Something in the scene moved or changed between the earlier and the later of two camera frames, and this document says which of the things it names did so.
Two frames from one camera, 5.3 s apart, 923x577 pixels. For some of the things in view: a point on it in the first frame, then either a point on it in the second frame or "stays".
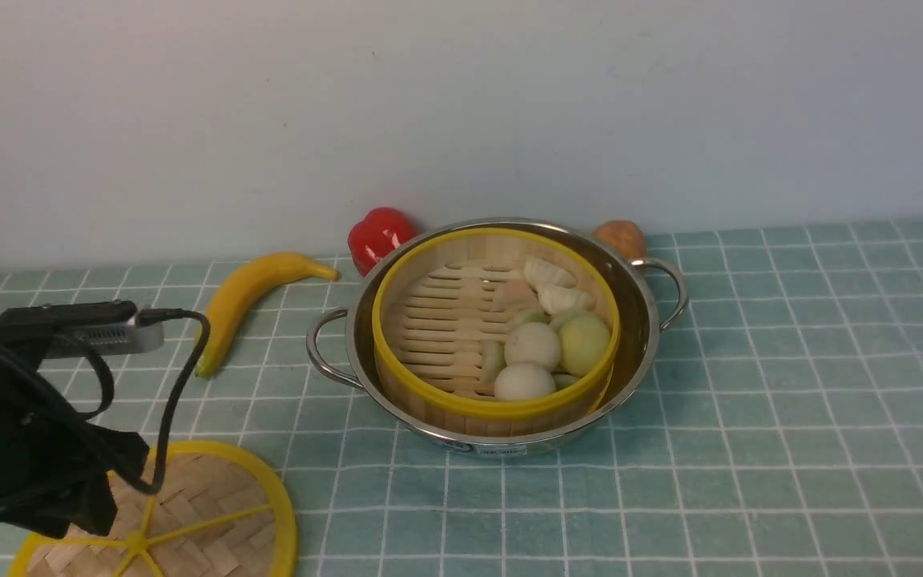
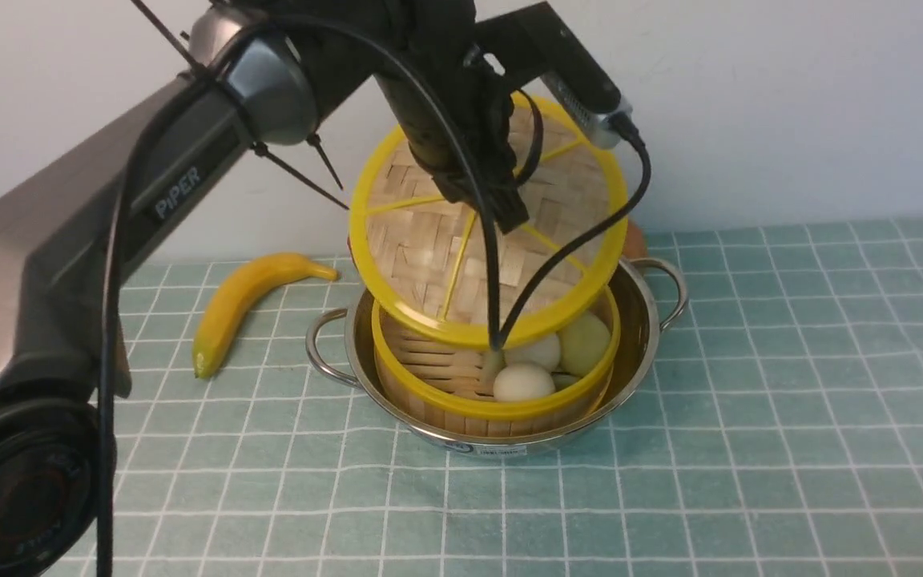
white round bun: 523,381 stays
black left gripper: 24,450 -> 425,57
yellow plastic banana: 243,280 stays
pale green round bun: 585,342 stays
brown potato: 624,236 stays
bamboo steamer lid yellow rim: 218,512 -> 438,266
